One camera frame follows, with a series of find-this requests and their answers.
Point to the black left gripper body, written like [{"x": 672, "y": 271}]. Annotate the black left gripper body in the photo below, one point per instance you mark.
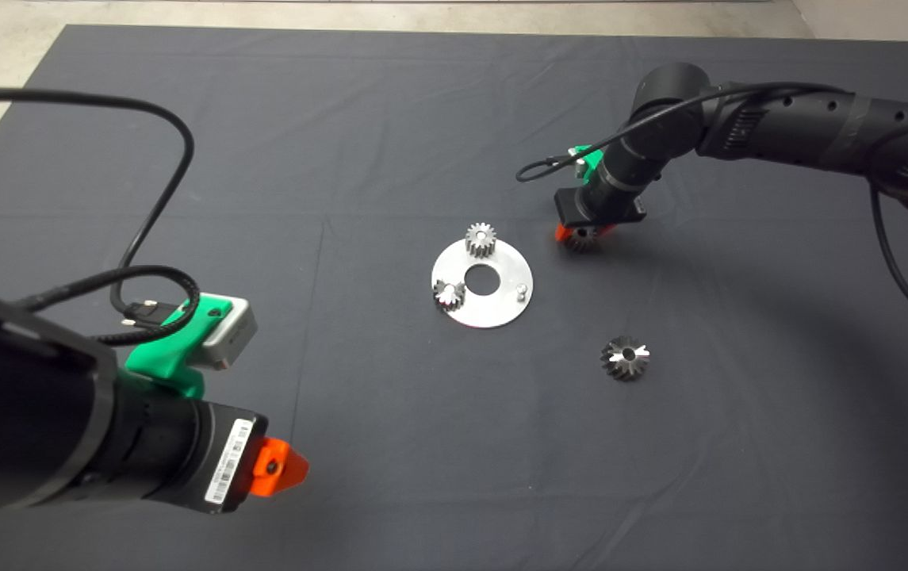
[{"x": 227, "y": 460}]

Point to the small steel bevel gear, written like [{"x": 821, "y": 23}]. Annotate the small steel bevel gear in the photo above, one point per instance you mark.
[{"x": 449, "y": 295}]

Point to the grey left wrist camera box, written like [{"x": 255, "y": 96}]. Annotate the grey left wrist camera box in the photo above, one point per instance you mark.
[{"x": 230, "y": 331}]

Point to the round metal plate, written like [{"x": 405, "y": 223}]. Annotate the round metal plate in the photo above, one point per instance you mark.
[{"x": 485, "y": 313}]

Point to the dark grey table cloth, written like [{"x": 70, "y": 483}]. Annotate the dark grey table cloth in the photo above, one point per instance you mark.
[{"x": 342, "y": 119}]

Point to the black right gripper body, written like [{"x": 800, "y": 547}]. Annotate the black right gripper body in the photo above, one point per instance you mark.
[{"x": 600, "y": 208}]

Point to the green left camera mount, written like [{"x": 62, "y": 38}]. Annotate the green left camera mount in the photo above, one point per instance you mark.
[{"x": 164, "y": 358}]

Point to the large steel bevel gear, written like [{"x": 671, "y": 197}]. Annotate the large steel bevel gear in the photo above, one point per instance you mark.
[{"x": 624, "y": 361}]

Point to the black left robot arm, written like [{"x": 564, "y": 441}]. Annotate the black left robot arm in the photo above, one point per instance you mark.
[{"x": 25, "y": 408}]

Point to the small dark bevel gear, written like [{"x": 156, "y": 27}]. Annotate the small dark bevel gear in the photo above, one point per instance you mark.
[{"x": 583, "y": 242}]

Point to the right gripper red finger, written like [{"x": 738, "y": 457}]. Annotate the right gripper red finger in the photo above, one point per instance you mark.
[
  {"x": 562, "y": 233},
  {"x": 606, "y": 228}
]

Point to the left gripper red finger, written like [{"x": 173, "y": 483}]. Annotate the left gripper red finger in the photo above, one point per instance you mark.
[{"x": 281, "y": 468}]

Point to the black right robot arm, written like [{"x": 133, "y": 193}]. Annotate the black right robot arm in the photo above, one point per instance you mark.
[{"x": 802, "y": 127}]

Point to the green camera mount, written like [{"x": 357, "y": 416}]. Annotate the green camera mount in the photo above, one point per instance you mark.
[
  {"x": 592, "y": 162},
  {"x": 164, "y": 358}
]

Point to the small steel spur gear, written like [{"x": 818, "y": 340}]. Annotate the small steel spur gear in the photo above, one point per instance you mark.
[{"x": 481, "y": 242}]

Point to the green right camera mount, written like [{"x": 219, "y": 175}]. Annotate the green right camera mount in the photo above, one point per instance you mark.
[{"x": 592, "y": 162}]

